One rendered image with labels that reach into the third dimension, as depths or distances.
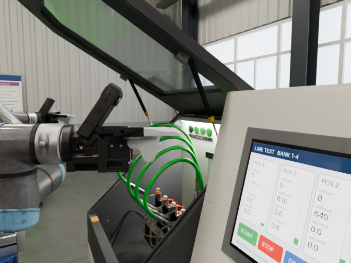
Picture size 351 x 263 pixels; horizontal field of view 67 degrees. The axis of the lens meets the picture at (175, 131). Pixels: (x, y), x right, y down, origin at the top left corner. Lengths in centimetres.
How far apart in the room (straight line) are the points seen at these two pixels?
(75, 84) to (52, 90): 59
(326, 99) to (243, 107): 25
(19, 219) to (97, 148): 18
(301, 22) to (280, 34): 79
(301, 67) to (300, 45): 37
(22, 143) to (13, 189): 8
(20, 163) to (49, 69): 708
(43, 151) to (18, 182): 7
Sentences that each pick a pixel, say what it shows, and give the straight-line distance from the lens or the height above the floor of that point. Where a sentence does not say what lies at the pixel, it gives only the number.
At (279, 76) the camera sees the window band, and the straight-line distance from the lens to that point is 564.
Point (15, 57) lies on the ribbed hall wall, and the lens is 758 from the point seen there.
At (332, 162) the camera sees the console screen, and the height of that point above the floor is 140.
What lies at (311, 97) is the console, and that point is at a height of 152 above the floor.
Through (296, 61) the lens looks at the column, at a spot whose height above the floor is 222.
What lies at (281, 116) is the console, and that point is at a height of 148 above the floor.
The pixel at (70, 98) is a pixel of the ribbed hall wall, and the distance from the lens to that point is 763.
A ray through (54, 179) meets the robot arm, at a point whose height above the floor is 134.
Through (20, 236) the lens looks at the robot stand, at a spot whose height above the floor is 97.
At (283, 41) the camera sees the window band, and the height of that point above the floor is 272.
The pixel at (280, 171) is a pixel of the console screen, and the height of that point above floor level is 135.
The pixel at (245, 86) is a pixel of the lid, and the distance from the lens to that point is 91.
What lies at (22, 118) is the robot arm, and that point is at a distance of 150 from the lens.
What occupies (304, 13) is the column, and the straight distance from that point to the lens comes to 507.
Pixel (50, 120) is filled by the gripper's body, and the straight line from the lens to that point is 158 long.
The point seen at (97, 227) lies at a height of 95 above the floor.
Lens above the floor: 151
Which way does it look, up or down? 6 degrees down
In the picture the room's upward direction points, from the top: straight up
